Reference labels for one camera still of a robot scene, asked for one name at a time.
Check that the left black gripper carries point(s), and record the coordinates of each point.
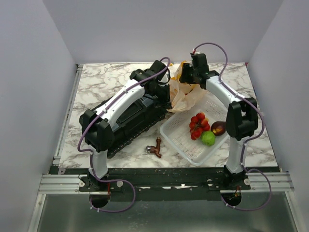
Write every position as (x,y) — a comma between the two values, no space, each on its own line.
(165,103)

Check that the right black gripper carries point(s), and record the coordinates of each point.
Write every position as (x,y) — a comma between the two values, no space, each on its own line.
(186,68)

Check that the orange plastic bag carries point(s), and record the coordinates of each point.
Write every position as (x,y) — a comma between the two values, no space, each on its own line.
(183,96)

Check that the red fake cherry tomatoes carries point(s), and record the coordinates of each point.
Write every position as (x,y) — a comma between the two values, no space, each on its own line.
(198,124)

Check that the green fake fruit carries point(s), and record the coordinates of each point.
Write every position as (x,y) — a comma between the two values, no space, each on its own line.
(208,138)

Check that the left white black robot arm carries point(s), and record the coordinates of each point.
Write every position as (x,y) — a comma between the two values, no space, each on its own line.
(131,92)

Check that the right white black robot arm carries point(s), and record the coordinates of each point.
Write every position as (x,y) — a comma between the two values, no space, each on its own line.
(241,120)

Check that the dark red fake plum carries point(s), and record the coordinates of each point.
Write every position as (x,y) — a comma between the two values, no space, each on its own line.
(218,128)

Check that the black plastic toolbox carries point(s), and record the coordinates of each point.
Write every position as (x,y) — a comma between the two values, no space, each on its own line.
(136,119)

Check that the clear plastic basket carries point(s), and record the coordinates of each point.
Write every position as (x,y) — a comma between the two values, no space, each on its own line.
(176,130)

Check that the brown metal faucet tap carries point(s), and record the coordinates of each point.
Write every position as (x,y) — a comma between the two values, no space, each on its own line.
(155,149)

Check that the aluminium mounting rail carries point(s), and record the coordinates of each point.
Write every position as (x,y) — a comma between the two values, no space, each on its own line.
(72,184)

